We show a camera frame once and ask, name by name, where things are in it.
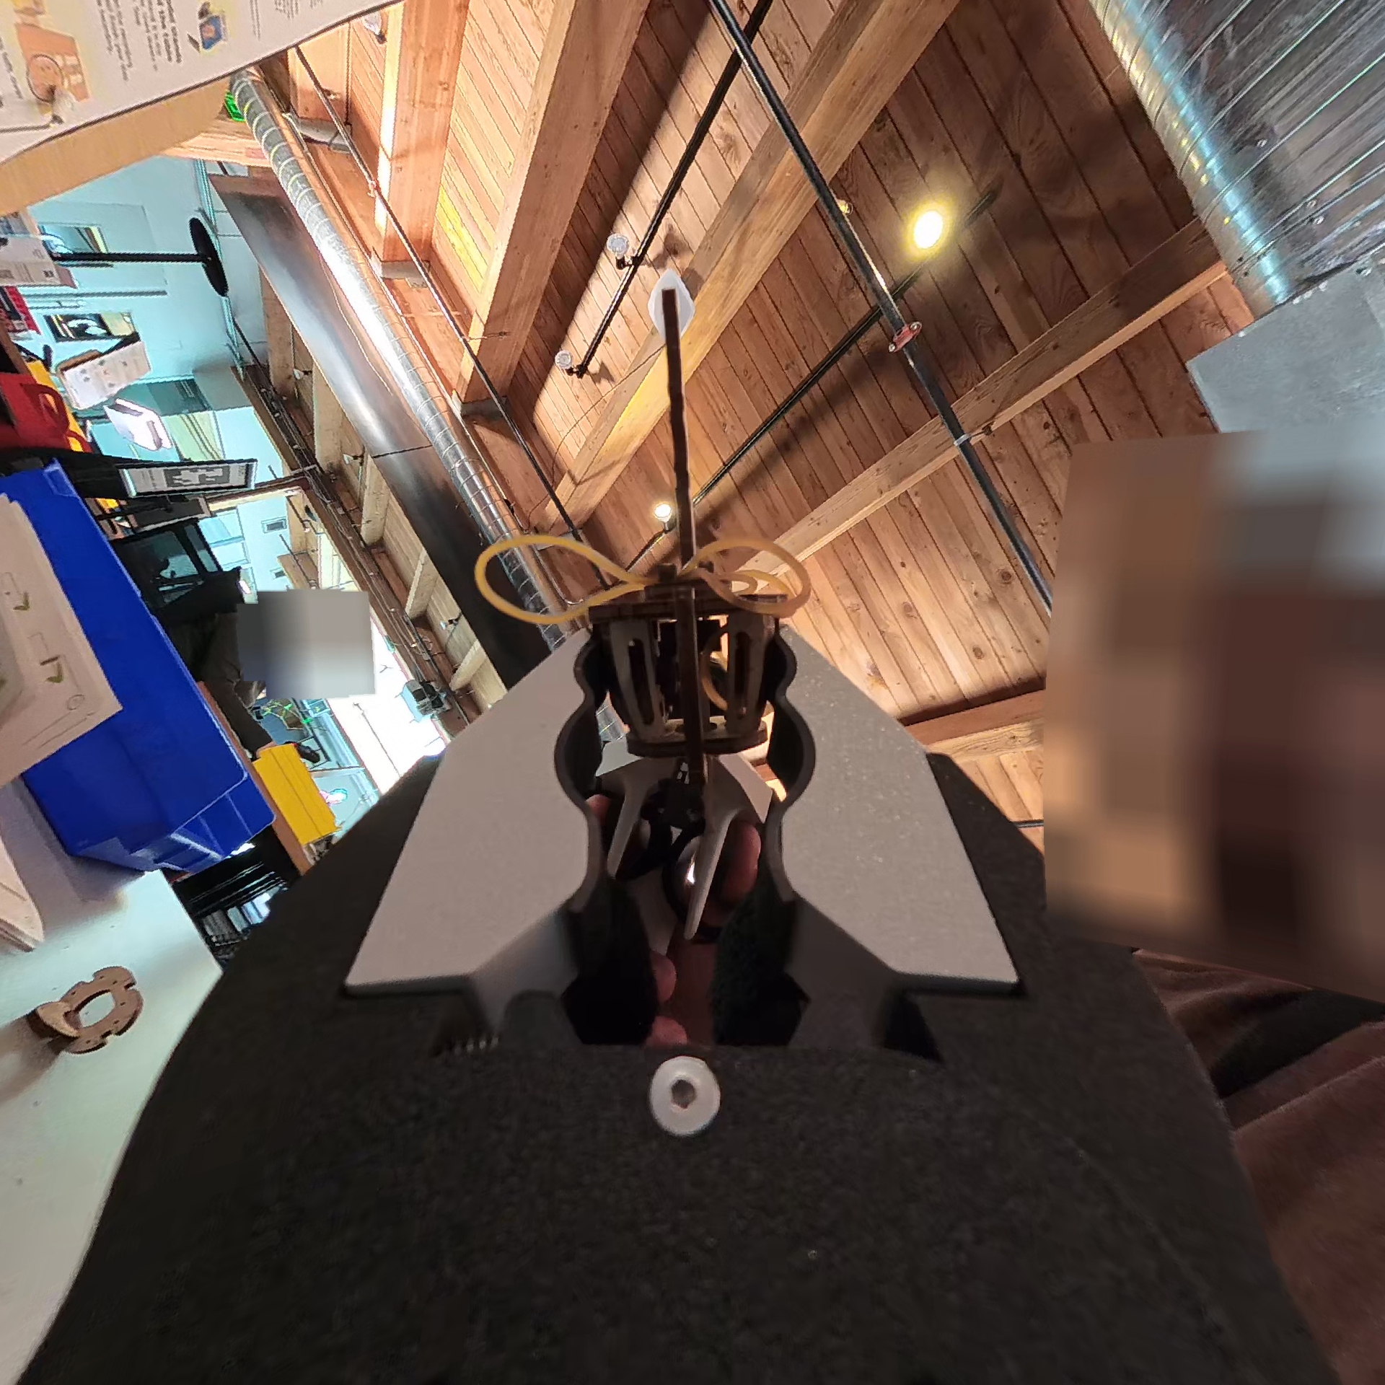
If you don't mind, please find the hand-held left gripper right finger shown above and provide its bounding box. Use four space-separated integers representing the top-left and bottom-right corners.
762 634 1020 1033

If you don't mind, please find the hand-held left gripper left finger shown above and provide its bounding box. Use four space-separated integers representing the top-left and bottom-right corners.
346 637 603 1033

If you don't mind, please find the wooden model assembly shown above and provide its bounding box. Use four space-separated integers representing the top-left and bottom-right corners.
587 575 790 759

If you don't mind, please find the small wooden model part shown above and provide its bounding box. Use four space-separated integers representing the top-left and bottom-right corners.
26 967 145 1054

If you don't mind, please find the person's right hand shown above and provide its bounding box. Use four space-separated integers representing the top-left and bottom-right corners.
649 825 765 1046

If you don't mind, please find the yellow plastic bin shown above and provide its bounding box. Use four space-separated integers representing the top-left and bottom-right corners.
250 741 341 847

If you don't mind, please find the blue plastic bin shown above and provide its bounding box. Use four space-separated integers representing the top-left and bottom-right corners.
0 461 273 873

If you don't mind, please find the small tag sign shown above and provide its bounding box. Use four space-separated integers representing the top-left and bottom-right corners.
118 461 259 500

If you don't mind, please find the instruction booklet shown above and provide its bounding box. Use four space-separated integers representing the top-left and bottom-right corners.
0 499 122 954

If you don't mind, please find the black ceiling pipe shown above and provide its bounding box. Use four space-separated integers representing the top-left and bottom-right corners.
704 0 1057 612

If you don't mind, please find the red bag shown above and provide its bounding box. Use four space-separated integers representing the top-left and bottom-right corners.
0 373 92 457

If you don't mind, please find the black pole stand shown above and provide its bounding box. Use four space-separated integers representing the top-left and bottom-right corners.
43 217 231 299

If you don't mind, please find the black sprinkler pipe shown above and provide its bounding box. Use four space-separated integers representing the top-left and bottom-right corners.
567 0 775 382

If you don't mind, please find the paper sheet on wooden board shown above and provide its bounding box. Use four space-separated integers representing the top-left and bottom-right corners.
0 0 407 218

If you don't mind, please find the thin silver air duct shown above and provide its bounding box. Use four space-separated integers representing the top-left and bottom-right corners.
232 70 575 652

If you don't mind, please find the wide silver air duct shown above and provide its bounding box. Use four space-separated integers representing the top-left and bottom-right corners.
1086 0 1385 434

